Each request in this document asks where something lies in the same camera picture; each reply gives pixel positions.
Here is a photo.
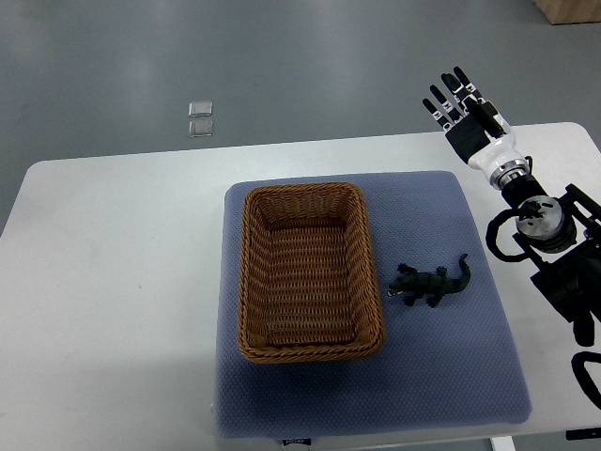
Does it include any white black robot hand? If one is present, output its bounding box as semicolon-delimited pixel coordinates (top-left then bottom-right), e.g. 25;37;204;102
422;66;529;184

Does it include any dark toy crocodile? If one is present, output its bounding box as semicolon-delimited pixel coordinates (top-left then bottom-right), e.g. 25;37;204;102
387;254;471;308

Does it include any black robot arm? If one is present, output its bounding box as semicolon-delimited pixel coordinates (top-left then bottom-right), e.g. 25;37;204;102
423;68;600;348

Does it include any brown wicker basket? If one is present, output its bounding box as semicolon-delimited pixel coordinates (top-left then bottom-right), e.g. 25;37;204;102
238;182;385;364

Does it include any wooden box corner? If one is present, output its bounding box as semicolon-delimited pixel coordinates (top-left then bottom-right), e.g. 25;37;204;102
534;0;600;25

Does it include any blue grey cushion mat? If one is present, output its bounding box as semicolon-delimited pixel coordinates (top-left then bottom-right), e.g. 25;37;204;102
213;171;532;440

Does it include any upper clear floor plate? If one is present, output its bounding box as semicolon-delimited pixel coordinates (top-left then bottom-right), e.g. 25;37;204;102
188;101;213;117

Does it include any clear floor plate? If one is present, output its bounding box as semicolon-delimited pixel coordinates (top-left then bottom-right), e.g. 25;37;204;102
188;101;213;117
188;118;213;137

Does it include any lower clear floor plate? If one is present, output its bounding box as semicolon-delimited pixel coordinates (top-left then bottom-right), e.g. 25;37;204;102
188;118;213;137

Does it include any white table leg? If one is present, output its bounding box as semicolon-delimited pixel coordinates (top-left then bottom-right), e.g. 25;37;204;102
490;436;516;451

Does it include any black table control panel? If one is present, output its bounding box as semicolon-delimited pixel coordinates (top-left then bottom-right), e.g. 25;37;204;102
565;428;601;441

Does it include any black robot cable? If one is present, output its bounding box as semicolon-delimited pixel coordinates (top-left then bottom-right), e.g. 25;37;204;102
486;209;534;263

